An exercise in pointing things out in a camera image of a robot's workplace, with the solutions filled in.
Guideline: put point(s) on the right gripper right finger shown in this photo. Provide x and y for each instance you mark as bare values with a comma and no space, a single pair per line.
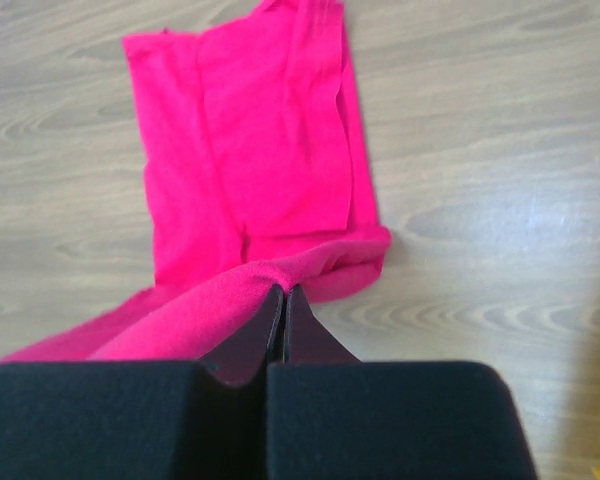
332,416

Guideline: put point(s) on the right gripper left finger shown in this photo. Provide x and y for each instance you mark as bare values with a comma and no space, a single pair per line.
167,419

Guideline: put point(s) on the magenta t shirt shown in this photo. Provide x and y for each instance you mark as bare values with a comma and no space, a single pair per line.
257,175

